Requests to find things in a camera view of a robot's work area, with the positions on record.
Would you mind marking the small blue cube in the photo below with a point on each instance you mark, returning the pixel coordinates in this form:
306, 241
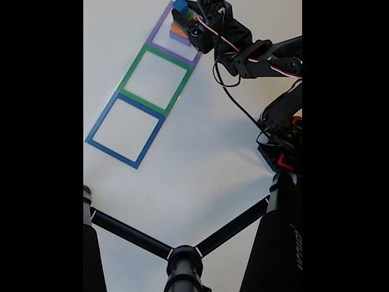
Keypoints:
179, 5

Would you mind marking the gripper camera board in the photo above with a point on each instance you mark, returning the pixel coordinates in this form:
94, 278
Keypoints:
211, 9

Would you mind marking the flat purple block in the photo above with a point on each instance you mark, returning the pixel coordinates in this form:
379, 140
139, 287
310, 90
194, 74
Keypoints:
179, 40

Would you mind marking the green square frame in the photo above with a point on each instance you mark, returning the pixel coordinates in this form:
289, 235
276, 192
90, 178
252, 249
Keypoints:
155, 102

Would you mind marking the red black table clamp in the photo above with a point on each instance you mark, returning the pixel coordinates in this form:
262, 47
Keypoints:
285, 161

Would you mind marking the purple square frame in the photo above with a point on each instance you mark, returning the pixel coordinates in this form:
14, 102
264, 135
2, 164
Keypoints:
170, 52

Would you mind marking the green cube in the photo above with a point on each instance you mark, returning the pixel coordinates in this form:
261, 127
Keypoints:
190, 13

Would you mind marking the orange cube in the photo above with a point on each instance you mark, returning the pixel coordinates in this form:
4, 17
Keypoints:
177, 30

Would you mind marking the blue square frame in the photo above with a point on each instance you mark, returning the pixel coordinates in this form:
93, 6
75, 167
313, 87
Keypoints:
121, 155

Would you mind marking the black tripod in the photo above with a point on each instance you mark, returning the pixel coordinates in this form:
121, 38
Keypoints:
182, 264

